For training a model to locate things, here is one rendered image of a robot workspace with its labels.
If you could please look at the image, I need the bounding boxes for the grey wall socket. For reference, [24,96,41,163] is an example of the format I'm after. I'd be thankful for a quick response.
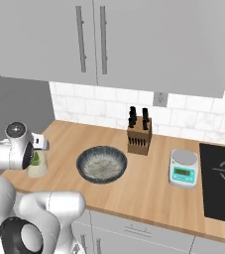
[152,91,169,108]

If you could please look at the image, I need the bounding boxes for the grey drawer handle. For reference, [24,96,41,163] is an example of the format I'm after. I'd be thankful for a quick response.
[124,224,153,238]

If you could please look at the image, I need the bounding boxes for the black hob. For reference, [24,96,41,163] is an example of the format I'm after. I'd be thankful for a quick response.
[198,142,225,226]

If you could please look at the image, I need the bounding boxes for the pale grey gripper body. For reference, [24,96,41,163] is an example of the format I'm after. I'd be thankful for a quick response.
[42,138,51,152]

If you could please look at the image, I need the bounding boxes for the green garnish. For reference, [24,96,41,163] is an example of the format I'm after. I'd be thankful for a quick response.
[31,151,43,167]

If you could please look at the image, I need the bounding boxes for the glass of lemonade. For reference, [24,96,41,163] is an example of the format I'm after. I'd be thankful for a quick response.
[26,149,49,180]

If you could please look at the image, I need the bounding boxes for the wide grey wall cupboard door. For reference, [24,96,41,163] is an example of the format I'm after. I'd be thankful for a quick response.
[92,0,225,99]

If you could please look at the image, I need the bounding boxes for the grey wall cupboard door handle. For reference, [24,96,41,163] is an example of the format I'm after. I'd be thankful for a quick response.
[75,5,87,73]
[99,5,109,75]

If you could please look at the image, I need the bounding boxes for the grey fridge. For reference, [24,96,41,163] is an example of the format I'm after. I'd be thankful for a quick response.
[0,25,56,147]

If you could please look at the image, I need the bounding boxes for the wooden knife block with knives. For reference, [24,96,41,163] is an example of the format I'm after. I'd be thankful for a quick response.
[126,105,154,157]

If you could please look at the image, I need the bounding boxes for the narrow grey wall cupboard door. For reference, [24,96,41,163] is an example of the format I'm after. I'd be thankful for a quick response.
[0,0,99,87]

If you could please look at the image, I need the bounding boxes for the grey drawer front under hob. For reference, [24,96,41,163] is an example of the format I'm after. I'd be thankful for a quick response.
[188,235,225,254]

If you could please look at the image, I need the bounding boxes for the grey base cupboard door handle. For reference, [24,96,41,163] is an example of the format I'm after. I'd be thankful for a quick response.
[79,233,87,254]
[95,237,103,254]

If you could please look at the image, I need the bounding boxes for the dark speckled ice bowl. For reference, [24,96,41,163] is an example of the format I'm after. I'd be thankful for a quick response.
[75,145,129,185]

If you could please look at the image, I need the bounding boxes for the white kitchen scale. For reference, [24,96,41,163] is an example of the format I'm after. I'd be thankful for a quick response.
[168,148,199,190]

